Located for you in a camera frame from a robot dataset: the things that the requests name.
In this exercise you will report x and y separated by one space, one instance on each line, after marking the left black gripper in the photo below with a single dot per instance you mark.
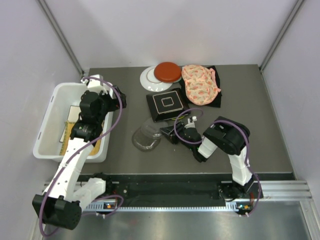
114 103

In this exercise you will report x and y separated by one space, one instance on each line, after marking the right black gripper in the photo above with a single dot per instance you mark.
169 131

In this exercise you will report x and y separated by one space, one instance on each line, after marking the white square plate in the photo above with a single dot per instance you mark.
72 118

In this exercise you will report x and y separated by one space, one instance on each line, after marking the clear glass plate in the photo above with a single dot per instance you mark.
148 136

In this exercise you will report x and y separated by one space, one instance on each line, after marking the black square plate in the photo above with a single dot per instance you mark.
166 105

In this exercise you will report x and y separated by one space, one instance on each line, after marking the yellow woven square plate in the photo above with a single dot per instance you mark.
65 138

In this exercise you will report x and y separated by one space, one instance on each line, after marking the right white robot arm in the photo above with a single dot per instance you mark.
229 136

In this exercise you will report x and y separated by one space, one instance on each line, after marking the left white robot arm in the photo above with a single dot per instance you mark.
60 205

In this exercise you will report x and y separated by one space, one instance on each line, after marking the white plastic bin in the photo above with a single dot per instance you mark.
48 144

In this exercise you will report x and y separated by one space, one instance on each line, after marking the green plate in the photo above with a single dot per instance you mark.
181 117

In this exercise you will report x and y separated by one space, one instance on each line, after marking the floral pink cloth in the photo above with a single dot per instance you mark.
200 85

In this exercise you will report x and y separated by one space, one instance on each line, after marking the black cloth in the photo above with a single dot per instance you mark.
217 100

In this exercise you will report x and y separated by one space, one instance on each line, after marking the white round rimmed plate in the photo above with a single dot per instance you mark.
151 83

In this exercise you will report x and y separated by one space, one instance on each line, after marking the red plate at back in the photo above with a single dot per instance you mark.
168 72

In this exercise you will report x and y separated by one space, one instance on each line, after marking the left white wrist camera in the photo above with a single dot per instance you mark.
95 85

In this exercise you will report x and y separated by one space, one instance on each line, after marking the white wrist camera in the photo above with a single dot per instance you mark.
191 120
95 85

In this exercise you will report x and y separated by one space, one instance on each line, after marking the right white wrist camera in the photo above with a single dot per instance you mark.
191 120

